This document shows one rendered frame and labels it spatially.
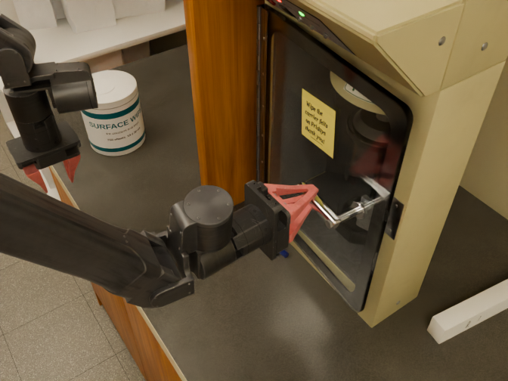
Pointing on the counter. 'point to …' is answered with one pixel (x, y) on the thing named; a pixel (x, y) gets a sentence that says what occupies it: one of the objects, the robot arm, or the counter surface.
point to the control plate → (311, 22)
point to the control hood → (394, 35)
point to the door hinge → (258, 76)
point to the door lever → (332, 220)
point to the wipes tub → (115, 115)
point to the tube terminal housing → (432, 149)
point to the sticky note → (318, 122)
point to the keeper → (394, 218)
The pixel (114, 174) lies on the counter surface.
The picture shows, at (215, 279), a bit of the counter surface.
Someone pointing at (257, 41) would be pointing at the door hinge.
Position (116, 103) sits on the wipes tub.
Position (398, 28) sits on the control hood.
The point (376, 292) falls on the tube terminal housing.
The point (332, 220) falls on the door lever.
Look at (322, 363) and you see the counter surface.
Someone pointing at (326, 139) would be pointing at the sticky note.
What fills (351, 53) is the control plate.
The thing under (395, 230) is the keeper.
